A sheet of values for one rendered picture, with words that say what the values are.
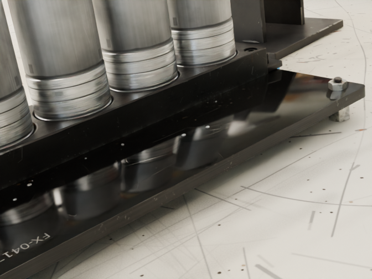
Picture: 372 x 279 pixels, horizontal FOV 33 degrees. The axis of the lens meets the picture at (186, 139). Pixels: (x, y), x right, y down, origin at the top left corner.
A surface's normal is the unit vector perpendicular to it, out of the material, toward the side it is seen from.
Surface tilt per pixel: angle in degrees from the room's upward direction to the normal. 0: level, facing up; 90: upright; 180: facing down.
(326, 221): 0
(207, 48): 90
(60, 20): 90
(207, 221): 0
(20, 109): 90
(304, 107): 0
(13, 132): 90
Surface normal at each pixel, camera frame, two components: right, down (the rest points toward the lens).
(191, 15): -0.11, 0.40
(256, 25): -0.66, 0.37
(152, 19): 0.62, 0.23
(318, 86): -0.14, -0.91
